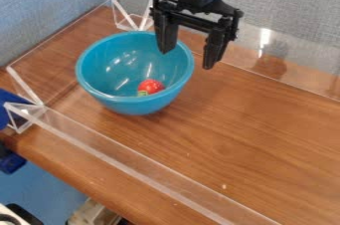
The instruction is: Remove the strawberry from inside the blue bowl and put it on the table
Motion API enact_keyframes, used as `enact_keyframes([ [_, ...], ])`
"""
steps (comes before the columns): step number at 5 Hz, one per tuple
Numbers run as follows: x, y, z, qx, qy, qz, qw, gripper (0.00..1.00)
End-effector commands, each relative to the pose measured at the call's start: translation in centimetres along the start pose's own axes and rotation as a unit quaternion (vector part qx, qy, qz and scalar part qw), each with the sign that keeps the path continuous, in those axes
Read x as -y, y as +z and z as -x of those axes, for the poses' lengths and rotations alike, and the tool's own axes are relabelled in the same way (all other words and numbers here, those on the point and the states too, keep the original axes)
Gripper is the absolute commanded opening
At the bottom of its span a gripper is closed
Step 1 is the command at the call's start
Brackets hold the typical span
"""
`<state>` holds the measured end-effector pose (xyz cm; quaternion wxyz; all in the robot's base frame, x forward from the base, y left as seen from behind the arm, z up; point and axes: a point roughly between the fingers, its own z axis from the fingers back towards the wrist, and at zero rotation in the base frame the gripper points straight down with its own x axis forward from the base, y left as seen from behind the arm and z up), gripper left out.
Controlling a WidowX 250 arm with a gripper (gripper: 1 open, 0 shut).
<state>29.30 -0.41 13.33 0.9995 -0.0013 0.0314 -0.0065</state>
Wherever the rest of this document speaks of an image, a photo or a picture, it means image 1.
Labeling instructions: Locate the beige object under table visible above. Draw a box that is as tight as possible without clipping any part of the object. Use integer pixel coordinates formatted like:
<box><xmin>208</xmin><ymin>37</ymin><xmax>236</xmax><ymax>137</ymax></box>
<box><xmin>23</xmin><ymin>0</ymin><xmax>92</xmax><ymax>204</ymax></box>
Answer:
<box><xmin>67</xmin><ymin>198</ymin><xmax>123</xmax><ymax>225</ymax></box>

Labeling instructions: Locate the clear acrylic barrier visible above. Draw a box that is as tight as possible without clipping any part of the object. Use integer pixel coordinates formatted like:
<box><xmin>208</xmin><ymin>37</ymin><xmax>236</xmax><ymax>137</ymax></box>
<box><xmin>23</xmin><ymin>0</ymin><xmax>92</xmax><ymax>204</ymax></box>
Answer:
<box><xmin>5</xmin><ymin>5</ymin><xmax>340</xmax><ymax>225</ymax></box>

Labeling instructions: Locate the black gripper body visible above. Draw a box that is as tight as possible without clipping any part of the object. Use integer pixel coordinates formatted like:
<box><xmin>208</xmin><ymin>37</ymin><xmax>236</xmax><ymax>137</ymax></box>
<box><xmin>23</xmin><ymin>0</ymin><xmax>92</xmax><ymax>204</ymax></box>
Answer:
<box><xmin>151</xmin><ymin>0</ymin><xmax>244</xmax><ymax>41</ymax></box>

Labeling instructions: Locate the blue bowl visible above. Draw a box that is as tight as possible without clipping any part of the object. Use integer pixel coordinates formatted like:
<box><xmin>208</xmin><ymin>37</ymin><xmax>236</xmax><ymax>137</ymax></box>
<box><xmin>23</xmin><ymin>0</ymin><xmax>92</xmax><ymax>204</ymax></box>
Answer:
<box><xmin>75</xmin><ymin>32</ymin><xmax>195</xmax><ymax>115</ymax></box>

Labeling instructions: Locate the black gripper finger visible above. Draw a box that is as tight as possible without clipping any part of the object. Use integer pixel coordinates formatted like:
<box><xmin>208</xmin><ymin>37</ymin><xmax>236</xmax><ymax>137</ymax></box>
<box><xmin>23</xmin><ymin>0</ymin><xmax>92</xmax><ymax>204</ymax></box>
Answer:
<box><xmin>155</xmin><ymin>11</ymin><xmax>177</xmax><ymax>54</ymax></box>
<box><xmin>203</xmin><ymin>19</ymin><xmax>231</xmax><ymax>70</ymax></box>

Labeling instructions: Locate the blue clamp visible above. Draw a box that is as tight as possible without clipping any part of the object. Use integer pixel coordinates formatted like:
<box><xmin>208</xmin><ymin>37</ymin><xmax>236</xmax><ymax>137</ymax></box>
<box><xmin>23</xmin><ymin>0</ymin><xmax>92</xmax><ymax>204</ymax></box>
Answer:
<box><xmin>0</xmin><ymin>88</ymin><xmax>31</xmax><ymax>174</ymax></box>

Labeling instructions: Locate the white and black object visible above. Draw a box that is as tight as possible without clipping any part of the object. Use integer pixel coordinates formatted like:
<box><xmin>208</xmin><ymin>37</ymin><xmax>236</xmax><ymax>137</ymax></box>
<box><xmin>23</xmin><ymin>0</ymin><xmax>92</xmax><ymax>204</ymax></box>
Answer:
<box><xmin>0</xmin><ymin>203</ymin><xmax>44</xmax><ymax>225</ymax></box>

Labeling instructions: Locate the red strawberry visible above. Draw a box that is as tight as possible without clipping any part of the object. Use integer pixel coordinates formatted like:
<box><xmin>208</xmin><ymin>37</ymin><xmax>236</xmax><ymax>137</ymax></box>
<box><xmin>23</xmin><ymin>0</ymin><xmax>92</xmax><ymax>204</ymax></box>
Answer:
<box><xmin>137</xmin><ymin>79</ymin><xmax>165</xmax><ymax>97</ymax></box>

